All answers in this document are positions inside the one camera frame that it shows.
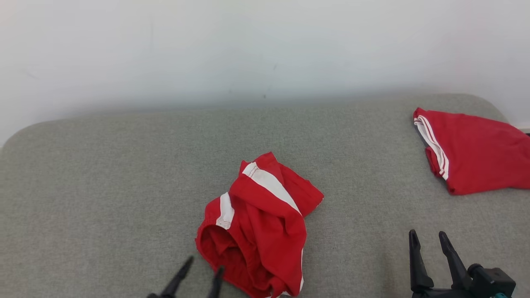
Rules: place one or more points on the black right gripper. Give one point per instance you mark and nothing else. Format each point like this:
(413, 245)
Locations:
(443, 294)

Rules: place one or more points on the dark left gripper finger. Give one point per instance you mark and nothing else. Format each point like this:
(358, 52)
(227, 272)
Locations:
(217, 283)
(180, 275)

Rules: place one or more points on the red shorts white stripes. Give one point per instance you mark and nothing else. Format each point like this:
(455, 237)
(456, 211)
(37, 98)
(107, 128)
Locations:
(265, 231)

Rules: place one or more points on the red number 23 jersey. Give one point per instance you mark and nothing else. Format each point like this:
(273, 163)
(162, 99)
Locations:
(480, 153)

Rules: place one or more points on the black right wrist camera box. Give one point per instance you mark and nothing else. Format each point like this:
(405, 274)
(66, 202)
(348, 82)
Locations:
(495, 281)

